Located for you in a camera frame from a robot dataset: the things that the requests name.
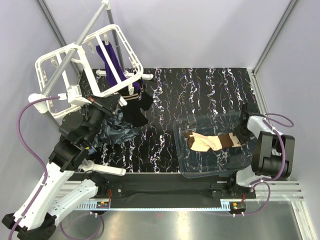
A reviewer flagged purple sock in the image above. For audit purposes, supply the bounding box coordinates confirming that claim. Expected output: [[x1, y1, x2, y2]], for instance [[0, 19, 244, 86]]
[[95, 41, 146, 92]]

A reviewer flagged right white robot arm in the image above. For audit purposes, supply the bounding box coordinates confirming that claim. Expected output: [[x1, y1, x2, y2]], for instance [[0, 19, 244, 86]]
[[227, 103, 295, 199]]

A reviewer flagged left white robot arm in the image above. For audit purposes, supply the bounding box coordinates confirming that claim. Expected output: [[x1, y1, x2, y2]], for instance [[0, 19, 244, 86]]
[[2, 93, 126, 240]]

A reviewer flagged clear plastic bin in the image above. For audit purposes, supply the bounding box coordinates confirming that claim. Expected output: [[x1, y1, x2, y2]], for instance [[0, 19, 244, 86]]
[[173, 111, 258, 179]]

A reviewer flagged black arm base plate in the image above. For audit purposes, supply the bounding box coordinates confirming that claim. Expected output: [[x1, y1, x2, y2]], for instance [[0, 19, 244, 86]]
[[94, 172, 258, 208]]

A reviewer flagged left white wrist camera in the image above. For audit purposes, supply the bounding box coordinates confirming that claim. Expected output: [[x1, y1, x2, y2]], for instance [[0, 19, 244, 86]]
[[67, 84, 91, 106]]

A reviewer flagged black marbled mat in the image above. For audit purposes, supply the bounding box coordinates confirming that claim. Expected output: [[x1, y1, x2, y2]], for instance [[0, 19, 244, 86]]
[[89, 68, 257, 173]]

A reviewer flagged dark leaf patterned cloth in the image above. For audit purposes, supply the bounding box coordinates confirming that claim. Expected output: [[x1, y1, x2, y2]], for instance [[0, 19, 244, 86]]
[[92, 111, 139, 148]]

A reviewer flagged white plastic clip hanger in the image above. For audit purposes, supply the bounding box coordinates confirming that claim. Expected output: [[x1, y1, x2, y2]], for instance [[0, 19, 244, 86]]
[[28, 24, 144, 119]]

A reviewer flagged black striped sock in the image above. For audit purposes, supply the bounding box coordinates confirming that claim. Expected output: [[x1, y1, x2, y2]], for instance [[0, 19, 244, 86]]
[[121, 93, 148, 127], [138, 84, 153, 111]]

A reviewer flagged cream sock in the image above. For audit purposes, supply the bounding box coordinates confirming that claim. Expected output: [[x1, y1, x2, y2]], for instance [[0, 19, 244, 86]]
[[188, 132, 223, 152]]

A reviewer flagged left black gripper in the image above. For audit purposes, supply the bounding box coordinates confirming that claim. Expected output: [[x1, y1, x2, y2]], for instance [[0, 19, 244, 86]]
[[83, 93, 123, 145]]

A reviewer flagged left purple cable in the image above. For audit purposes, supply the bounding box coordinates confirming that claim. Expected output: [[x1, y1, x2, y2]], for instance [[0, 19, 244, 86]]
[[7, 94, 67, 240]]

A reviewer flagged brown striped sock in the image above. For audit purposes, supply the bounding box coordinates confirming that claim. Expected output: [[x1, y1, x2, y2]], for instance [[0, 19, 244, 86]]
[[185, 132, 244, 150]]

